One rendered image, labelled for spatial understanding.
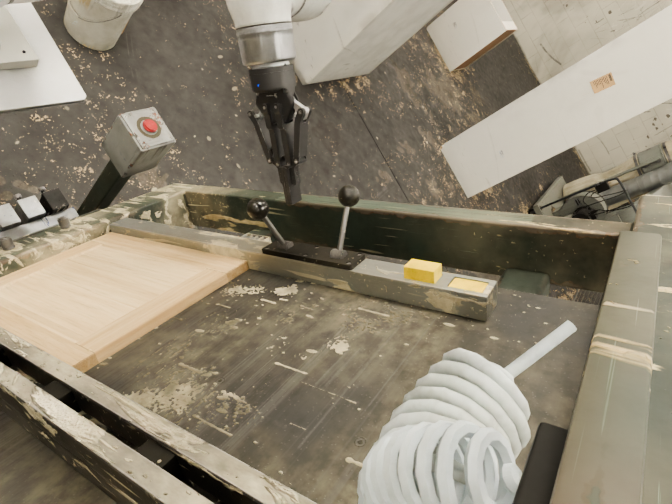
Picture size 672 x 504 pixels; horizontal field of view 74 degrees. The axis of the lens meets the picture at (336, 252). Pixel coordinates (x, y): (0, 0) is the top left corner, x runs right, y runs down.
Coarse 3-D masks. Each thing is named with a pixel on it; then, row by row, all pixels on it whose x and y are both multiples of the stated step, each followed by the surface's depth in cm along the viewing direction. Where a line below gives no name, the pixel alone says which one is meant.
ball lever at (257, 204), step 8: (256, 200) 75; (264, 200) 76; (248, 208) 75; (256, 208) 74; (264, 208) 75; (256, 216) 75; (264, 216) 76; (272, 224) 79; (272, 232) 80; (280, 240) 82; (280, 248) 83; (288, 248) 82
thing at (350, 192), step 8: (344, 192) 75; (352, 192) 75; (344, 200) 76; (352, 200) 75; (344, 208) 77; (344, 216) 77; (344, 224) 76; (344, 232) 77; (336, 256) 76; (344, 256) 76
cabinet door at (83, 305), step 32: (64, 256) 102; (96, 256) 101; (128, 256) 98; (160, 256) 95; (192, 256) 93; (224, 256) 91; (0, 288) 91; (32, 288) 89; (64, 288) 87; (96, 288) 85; (128, 288) 84; (160, 288) 82; (192, 288) 80; (0, 320) 78; (32, 320) 77; (64, 320) 75; (96, 320) 74; (128, 320) 72; (160, 320) 73; (64, 352) 66; (96, 352) 65
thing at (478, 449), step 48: (0, 336) 62; (0, 384) 52; (48, 384) 52; (96, 384) 49; (48, 432) 48; (96, 432) 43; (144, 432) 42; (432, 432) 17; (480, 432) 16; (96, 480) 44; (144, 480) 37; (192, 480) 40; (240, 480) 36; (384, 480) 18; (432, 480) 16; (480, 480) 15; (528, 480) 14
